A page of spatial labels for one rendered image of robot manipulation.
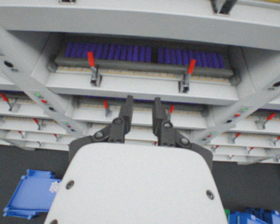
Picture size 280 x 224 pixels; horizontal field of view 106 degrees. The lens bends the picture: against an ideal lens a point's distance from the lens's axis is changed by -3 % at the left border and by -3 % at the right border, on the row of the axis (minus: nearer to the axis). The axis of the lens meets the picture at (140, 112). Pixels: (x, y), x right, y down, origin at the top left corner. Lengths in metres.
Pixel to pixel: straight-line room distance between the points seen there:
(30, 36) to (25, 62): 0.07
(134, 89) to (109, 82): 0.08
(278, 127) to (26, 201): 1.60
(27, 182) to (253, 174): 1.94
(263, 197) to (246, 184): 0.15
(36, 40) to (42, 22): 0.13
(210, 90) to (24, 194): 1.32
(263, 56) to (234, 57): 0.10
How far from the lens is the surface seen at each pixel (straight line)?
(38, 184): 1.27
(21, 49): 0.41
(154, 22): 0.25
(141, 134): 0.67
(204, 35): 0.29
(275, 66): 0.41
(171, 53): 0.42
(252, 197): 1.52
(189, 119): 0.55
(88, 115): 0.55
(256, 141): 1.00
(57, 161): 1.35
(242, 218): 1.00
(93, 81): 0.37
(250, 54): 0.47
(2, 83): 0.55
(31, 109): 0.70
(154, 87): 0.35
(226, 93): 0.44
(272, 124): 0.82
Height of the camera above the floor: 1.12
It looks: 55 degrees down
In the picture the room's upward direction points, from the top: 5 degrees clockwise
